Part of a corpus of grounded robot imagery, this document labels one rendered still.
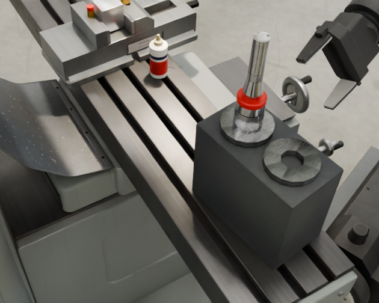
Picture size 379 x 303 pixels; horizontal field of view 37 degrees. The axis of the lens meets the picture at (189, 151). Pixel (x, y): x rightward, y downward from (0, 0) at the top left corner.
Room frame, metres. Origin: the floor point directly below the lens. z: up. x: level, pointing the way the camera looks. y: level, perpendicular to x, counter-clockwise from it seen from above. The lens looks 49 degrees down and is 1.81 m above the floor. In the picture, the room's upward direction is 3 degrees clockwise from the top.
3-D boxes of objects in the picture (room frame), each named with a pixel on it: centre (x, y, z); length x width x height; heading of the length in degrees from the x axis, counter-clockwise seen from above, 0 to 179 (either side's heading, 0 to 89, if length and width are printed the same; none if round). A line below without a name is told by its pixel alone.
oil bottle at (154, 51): (0.98, 0.08, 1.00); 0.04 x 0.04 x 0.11
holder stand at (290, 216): (0.61, -0.13, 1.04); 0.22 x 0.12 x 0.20; 42
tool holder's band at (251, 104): (0.65, -0.09, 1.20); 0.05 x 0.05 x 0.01
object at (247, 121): (0.65, -0.09, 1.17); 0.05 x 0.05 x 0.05
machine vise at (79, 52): (1.08, 0.18, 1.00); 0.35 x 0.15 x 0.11; 126
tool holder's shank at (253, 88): (0.65, -0.09, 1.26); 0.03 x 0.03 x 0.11
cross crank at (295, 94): (1.24, -0.28, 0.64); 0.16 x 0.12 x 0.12; 123
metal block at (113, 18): (1.06, 0.20, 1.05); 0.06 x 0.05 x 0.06; 36
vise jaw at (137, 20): (1.09, 0.15, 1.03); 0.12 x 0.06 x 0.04; 36
